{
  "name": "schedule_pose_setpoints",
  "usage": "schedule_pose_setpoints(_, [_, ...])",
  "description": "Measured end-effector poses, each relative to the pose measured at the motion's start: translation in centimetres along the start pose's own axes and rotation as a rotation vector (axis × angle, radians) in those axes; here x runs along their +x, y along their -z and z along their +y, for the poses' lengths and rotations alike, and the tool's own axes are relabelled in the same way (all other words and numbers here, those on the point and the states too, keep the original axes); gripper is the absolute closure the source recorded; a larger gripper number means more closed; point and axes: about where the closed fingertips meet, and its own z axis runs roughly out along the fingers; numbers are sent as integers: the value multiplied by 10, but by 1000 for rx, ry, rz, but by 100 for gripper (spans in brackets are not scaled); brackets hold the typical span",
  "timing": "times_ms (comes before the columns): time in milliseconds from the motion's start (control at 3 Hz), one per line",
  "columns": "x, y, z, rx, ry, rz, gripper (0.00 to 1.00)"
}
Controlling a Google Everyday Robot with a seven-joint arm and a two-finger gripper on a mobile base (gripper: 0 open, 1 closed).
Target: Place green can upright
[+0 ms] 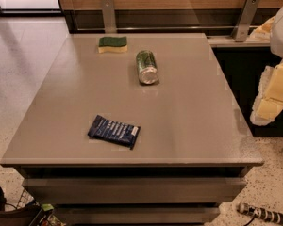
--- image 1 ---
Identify right metal bracket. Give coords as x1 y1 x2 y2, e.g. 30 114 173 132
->
232 0 260 42

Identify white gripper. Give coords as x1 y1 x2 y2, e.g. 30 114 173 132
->
249 7 283 126

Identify left metal bracket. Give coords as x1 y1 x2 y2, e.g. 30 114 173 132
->
100 0 117 34

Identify grey drawer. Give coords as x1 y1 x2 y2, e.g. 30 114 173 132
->
55 207 220 225
23 178 246 204

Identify green soda can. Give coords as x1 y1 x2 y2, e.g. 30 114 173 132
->
136 50 158 85

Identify metal bracket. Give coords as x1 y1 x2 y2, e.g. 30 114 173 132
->
232 0 260 42
100 0 117 34

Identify lower grey drawer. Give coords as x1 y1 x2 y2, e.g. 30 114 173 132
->
55 207 220 225

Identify black white power strip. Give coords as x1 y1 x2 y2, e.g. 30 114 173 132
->
236 202 283 226

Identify wire basket with items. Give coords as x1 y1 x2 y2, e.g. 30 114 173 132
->
16 189 67 226

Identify upper grey drawer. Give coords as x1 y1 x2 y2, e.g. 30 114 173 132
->
23 178 246 204

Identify green and yellow sponge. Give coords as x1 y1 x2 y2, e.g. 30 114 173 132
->
98 37 127 53

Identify blue snack wrapper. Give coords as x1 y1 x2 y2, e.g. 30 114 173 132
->
88 115 141 150

